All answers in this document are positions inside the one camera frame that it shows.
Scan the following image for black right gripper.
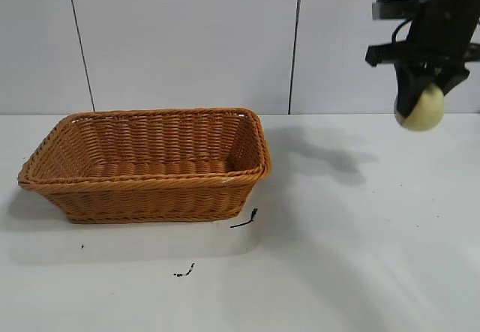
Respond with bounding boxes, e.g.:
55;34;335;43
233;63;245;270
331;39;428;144
364;39;480;118

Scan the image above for pale yellow egg yolk pastry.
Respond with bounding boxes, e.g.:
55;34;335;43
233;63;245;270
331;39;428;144
393;83;446;133

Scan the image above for brown woven wicker basket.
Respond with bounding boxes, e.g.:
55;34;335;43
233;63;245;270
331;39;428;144
16;106;273;225

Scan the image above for small black debris bits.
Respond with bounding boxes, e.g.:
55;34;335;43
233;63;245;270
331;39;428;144
172;262;196;278

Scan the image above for black camera cable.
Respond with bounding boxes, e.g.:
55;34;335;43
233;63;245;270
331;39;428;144
391;17;414;45

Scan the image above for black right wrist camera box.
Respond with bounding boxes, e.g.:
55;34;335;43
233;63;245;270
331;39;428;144
371;0;428;22

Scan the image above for thin black string piece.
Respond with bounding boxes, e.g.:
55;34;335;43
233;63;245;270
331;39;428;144
229;208;260;229

